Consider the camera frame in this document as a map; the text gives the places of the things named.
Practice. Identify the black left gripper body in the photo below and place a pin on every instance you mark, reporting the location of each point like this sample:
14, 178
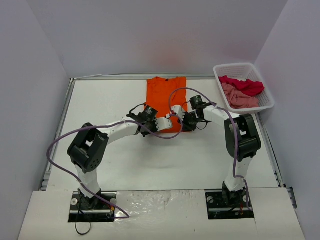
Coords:
152, 126

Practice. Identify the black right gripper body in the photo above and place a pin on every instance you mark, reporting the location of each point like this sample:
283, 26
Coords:
187, 120

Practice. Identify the orange t shirt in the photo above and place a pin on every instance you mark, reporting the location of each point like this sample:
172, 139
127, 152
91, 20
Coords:
159, 90

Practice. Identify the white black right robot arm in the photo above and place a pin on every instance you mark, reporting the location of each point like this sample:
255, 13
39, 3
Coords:
241, 139

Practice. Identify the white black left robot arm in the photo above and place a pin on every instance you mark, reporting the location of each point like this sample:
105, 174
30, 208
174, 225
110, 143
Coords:
88, 148

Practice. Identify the dusty pink t shirt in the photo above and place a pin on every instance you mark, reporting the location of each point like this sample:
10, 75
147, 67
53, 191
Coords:
238, 100

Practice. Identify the white plastic laundry basket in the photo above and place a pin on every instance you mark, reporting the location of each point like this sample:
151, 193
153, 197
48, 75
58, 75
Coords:
243, 71

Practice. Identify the magenta t shirt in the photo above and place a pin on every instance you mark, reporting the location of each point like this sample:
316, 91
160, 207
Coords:
247, 87

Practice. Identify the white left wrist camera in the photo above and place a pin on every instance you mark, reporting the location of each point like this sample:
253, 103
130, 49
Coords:
164, 124

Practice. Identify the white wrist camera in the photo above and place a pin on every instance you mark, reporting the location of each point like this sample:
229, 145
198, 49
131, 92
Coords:
178, 110
164, 124

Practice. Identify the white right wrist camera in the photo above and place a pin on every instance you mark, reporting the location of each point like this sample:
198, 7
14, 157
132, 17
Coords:
178, 110

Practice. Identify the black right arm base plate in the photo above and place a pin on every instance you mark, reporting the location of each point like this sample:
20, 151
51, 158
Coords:
219, 209

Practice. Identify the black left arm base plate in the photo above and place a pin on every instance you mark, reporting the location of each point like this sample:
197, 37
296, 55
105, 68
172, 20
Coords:
93, 210

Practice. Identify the aluminium table edge rail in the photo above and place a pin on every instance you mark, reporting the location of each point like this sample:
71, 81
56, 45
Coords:
58, 132

